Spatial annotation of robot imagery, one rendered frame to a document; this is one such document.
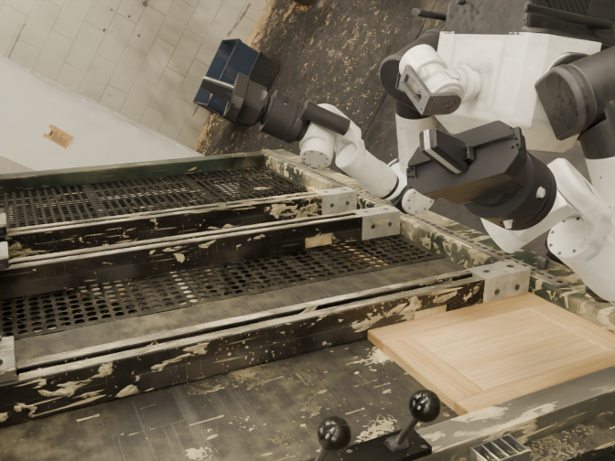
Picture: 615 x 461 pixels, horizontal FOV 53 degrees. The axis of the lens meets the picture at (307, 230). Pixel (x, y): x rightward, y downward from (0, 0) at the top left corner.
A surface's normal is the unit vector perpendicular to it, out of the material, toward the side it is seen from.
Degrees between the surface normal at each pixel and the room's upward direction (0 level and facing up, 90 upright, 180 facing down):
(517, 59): 23
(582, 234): 7
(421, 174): 16
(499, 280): 90
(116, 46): 90
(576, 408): 90
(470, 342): 60
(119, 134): 90
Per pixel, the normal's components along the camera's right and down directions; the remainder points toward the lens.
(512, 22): -0.89, 0.01
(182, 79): 0.43, 0.31
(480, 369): 0.00, -0.95
